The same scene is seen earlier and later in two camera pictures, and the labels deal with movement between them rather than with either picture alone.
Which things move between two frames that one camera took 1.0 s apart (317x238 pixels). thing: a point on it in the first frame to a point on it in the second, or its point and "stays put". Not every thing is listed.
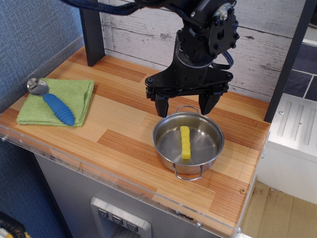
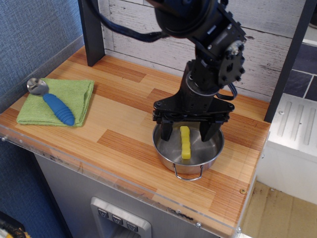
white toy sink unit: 289,162 stays put
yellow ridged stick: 185,143 stays put
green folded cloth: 75,94 stays put
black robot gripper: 192,71 to 186,105
